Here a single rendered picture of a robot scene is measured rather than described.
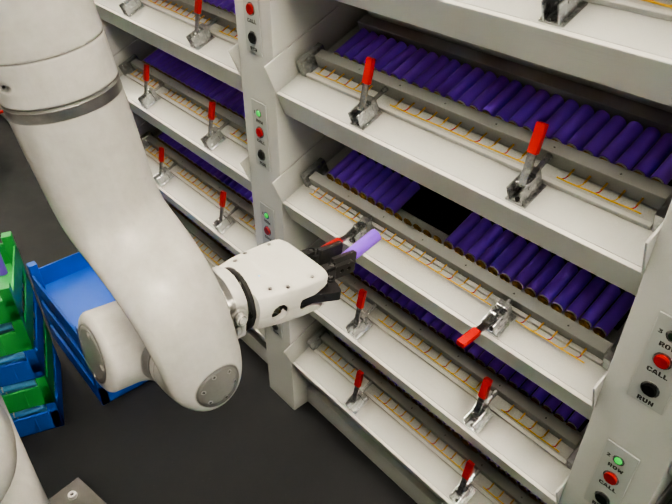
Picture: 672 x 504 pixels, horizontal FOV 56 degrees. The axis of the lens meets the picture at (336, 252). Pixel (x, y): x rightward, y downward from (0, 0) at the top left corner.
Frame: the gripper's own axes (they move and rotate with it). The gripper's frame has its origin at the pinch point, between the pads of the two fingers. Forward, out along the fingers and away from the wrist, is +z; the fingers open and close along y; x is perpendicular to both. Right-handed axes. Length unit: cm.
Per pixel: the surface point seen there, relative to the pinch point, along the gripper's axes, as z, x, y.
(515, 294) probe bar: 18.8, 3.4, -15.6
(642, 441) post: 14.5, 8.9, -37.4
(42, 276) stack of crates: -10, 50, 89
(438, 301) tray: 14.9, 8.5, -6.6
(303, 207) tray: 15.7, 8.1, 24.8
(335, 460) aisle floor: 21, 65, 13
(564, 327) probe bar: 18.4, 3.6, -23.3
